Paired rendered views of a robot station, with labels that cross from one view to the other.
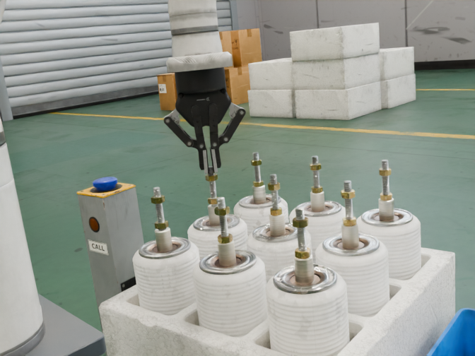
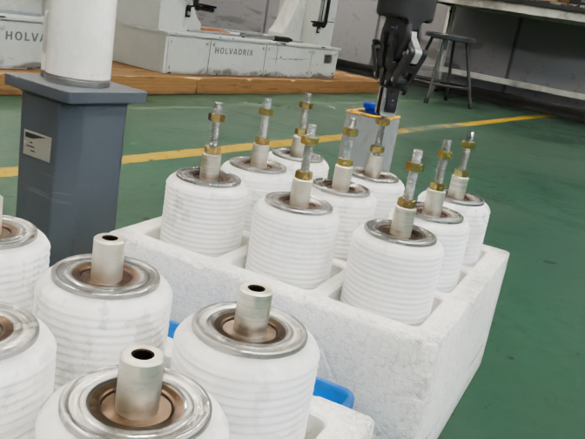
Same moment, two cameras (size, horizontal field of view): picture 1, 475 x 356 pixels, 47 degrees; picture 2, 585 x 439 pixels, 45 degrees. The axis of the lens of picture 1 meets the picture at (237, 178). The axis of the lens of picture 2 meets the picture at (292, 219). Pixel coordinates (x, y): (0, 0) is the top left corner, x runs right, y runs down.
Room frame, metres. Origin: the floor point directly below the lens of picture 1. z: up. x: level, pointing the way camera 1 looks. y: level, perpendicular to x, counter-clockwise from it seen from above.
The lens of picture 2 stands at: (0.48, -0.87, 0.45)
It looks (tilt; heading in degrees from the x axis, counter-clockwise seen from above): 16 degrees down; 74
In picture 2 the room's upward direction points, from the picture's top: 10 degrees clockwise
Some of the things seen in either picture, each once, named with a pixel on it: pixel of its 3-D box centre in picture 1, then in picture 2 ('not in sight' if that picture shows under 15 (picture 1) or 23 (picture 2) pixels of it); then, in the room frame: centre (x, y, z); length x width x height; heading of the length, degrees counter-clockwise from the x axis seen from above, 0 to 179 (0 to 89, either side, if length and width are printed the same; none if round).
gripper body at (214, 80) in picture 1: (202, 95); (402, 24); (0.84, 0.04, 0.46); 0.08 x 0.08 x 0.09
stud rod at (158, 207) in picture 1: (160, 212); (303, 119); (0.75, 0.12, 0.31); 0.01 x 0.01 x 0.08
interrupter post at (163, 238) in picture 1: (163, 239); (299, 147); (0.75, 0.12, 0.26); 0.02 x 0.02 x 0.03
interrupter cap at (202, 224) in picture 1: (216, 222); (372, 175); (0.84, 0.04, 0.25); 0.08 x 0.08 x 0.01
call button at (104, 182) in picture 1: (105, 185); (374, 109); (0.89, 0.22, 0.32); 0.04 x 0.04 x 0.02
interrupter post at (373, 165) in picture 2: (215, 215); (373, 166); (0.84, 0.04, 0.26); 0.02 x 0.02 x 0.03
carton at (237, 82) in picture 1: (229, 85); not in sight; (4.74, -0.01, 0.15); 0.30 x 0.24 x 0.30; 43
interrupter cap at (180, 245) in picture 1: (165, 248); (297, 156); (0.75, 0.12, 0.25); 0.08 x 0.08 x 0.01
